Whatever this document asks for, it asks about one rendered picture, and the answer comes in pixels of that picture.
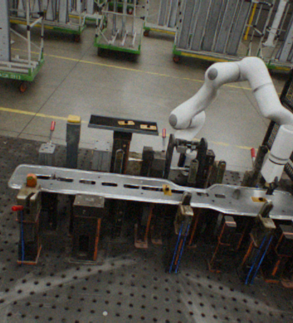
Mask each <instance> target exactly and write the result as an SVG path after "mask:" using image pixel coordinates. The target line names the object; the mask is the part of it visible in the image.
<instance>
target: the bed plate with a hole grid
mask: <svg viewBox="0 0 293 323"><path fill-rule="evenodd" d="M42 144H47V142H45V141H37V140H32V139H24V138H16V137H10V136H2V135H0V323H293V307H292V304H291V303H290V301H291V300H293V288H286V287H283V286H282V283H281V281H280V282H279V283H280V284H279V283H275V284H272V283H267V282H265V281H264V279H263V276H261V274H260V273H259V272H258V271H257V273H256V275H255V278H254V280H253V284H252V285H250V284H249V285H248V284H246V285H239V284H238V283H237V282H236V281H237V280H238V279H239V278H238V274H237V271H236V269H235V268H233V267H235V266H237V265H238V262H239V259H240V257H241V254H242V253H243V250H244V249H245V248H244V247H239V248H238V253H235V252H229V251H228V248H227V249H226V253H224V256H223V258H222V265H221V268H220V270H221V272H222V273H224V274H222V276H221V275H220V273H216V274H215V273H213V272H210V271H209V270H208V268H207V266H206V262H205V261H206V260H205V259H209V257H210V253H211V252H212V251H213V249H214V248H215V242H214V238H217V236H216V235H217V233H218V229H219V226H220V224H221V221H222V217H223V214H224V213H221V212H220V213H219V217H218V218H219V219H218V221H217V224H216V226H215V228H214V232H213V235H212V238H211V241H210V244H205V242H204V238H203V237H202V234H203V231H204V230H205V227H206V223H204V225H202V228H201V231H200V235H199V238H198V241H197V244H196V245H197V248H196V249H189V248H187V245H186V241H185V243H184V246H183V250H182V257H181V261H180V266H181V267H179V268H180V269H181V270H180V271H181V273H178V274H173V273H169V272H168V271H165V269H166V268H165V267H164V268H163V266H164V265H163V262H162V259H161V258H162V257H161V255H164V254H166V251H167V248H168V244H169V228H170V227H171V222H172V220H163V226H162V229H161V240H162V244H152V243H151V230H150V226H154V223H155V220H154V219H150V223H149V228H148V232H147V246H148V248H147V249H137V248H135V226H134V225H135V224H137V222H138V218H139V214H140V212H136V211H134V212H135V213H134V215H133V220H132V221H130V223H127V222H128V220H125V221H124V220H123V222H122V224H123V225H126V226H127V228H126V243H125V244H123V243H115V242H106V241H105V228H106V223H111V224H112V222H113V220H112V219H108V218H107V216H108V212H109V206H110V199H107V198H105V200H104V202H106V213H105V226H104V232H103V240H98V249H101V250H104V251H105V255H104V263H103V264H102V265H101V266H100V265H92V264H85V265H83V264H74V263H71V264H66V263H64V262H63V259H64V254H65V249H66V247H72V243H66V242H65V238H66V235H67V230H68V226H69V216H70V204H71V200H70V195H67V194H58V205H57V220H59V221H60V224H59V229H58V232H57V235H56V236H50V235H43V231H44V230H45V226H46V224H47V211H40V215H41V219H40V226H41V245H42V246H43V255H41V257H38V261H37V263H36V264H37V266H34V265H32V264H27V265H26V264H24V265H20V264H18V265H16V267H15V262H16V260H18V242H19V239H20V224H19V223H18V221H16V219H17V212H16V211H12V210H11V208H12V206H16V197H17V195H18V193H19V189H12V188H10V187H9V186H8V182H9V179H10V177H12V175H13V173H14V171H15V169H16V168H17V166H18V165H21V164H32V165H38V151H39V149H40V148H41V146H42ZM92 151H93V149H89V148H80V147H79V149H78V170H87V171H91V167H92V163H91V157H92ZM244 175H245V173H244V172H235V171H232V170H226V172H225V174H224V178H223V181H222V184H224V185H236V186H240V185H241V183H242V181H243V177H244ZM292 280H293V279H292Z"/></svg>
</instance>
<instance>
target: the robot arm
mask: <svg viewBox="0 0 293 323"><path fill-rule="evenodd" d="M246 80H248V81H249V82H250V86H251V89H252V91H253V94H254V96H255V99H256V102H257V104H258V106H259V109H260V110H261V113H262V115H263V116H264V117H265V118H267V119H271V120H272V121H274V122H276V123H277V124H278V125H279V126H281V127H280V128H279V131H278V134H277V137H276V138H275V141H274V143H273V146H272V148H271V150H270V152H269V155H268V159H267V160H266V162H265V164H264V166H263V170H261V177H260V180H259V184H265V183H266V182H267V183H269V187H268V188H267V191H266V193H265V195H269V196H272V194H273V192H274V190H275V189H276V188H277V187H278V186H279V178H280V176H281V175H282V172H283V170H284V165H285V164H286V163H287V161H288V159H289V157H290V155H291V153H292V151H293V114H292V113H291V112H289V111H288V110H287V109H285V108H284V107H283V106H282V105H281V103H280V100H279V96H277V93H276V91H275V88H274V85H273V83H272V80H271V78H270V75H269V72H268V70H267V67H266V66H265V64H264V62H263V61H262V60H261V59H259V58H257V57H246V58H244V59H242V60H241V61H238V62H221V63H216V64H214V65H211V66H210V67H209V68H208V70H207V72H206V74H205V84H204V85H203V86H202V87H201V89H199V91H198V93H197V94H196V95H195V96H193V97H192V98H190V99H188V100H187V101H186V102H185V103H183V104H181V105H180V106H178V107H177V108H175V109H174V110H173V111H172V112H171V113H170V117H169V123H170V125H171V126H172V127H173V129H177V131H176V132H175V133H174V135H175V138H182V139H187V140H188V141H191V140H192V138H194V136H195V135H196V134H197V133H198V132H199V130H201V127H202V126H203V124H204V121H205V113H204V110H205V109H207V108H208V107H209V106H210V105H212V103H213V101H214V100H215V99H217V98H218V96H219V94H220V90H219V87H220V86H222V85H224V84H227V83H234V82H240V81H246ZM179 156H180V153H177V152H176V148H175V147H174V150H173V157H172V161H171V166H174V167H177V163H178V159H179ZM273 181H274V182H273ZM271 184H274V185H273V186H271Z"/></svg>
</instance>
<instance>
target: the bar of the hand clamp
mask: <svg viewBox="0 0 293 323"><path fill-rule="evenodd" d="M267 148H268V147H267V146H262V145H259V147H258V151H257V154H256V158H255V162H254V165H253V170H252V171H253V176H252V178H253V177H254V174H255V170H257V174H258V175H256V178H258V177H259V174H260V170H261V166H262V165H263V162H264V159H265V154H266V153H268V149H267Z"/></svg>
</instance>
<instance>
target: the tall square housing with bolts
mask: <svg viewBox="0 0 293 323"><path fill-rule="evenodd" d="M109 149H110V143H109V142H105V141H99V140H95V143H94V147H93V161H92V167H91V171H93V172H105V173H106V172H107V165H108V156H109Z"/></svg>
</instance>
